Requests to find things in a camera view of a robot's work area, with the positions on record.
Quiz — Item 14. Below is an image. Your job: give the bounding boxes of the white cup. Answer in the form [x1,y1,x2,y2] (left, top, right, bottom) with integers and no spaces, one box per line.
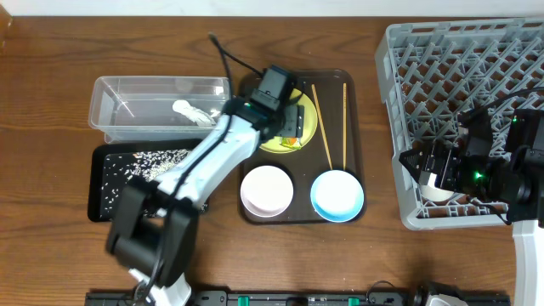
[418,172,454,202]

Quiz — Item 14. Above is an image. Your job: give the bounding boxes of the white tissue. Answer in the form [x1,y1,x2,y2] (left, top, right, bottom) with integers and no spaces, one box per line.
[172,99,216,128]

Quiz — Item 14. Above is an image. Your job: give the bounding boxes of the rice leftovers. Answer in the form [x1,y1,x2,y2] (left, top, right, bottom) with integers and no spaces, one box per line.
[97,149,190,221]

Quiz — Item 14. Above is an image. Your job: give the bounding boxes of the green snack wrapper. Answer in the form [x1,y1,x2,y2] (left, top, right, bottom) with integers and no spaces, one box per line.
[280,137,303,150]

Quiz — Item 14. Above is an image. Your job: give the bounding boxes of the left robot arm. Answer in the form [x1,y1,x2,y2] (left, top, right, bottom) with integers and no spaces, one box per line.
[105,97,298,305]

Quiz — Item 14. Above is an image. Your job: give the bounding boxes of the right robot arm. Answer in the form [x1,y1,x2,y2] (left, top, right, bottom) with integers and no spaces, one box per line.
[399,109,543,305]

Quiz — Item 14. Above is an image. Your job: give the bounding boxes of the grey dishwasher rack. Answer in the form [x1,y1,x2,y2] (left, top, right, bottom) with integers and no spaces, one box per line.
[375,18,543,230]

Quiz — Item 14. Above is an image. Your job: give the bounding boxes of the yellow plate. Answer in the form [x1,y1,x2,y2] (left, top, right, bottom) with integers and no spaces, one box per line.
[260,89,318,154]

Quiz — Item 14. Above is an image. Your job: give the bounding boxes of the left wooden chopstick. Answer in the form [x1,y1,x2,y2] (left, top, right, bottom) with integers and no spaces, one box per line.
[311,83,333,170]

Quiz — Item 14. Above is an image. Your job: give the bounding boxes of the dark brown serving tray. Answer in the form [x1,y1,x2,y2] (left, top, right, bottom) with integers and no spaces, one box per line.
[239,70,365,225]

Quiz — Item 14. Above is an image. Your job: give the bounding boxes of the blue bowl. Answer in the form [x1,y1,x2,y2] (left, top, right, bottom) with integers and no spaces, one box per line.
[309,170,365,223]

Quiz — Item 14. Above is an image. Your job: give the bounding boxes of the clear plastic bin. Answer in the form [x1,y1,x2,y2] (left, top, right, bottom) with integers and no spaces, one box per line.
[88,76,230,143]

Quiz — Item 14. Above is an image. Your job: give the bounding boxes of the black plastic tray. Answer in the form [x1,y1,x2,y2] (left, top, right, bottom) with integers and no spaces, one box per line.
[88,139,200,222]

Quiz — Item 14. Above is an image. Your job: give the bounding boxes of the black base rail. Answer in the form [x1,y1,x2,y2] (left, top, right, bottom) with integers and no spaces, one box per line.
[84,280,511,306]

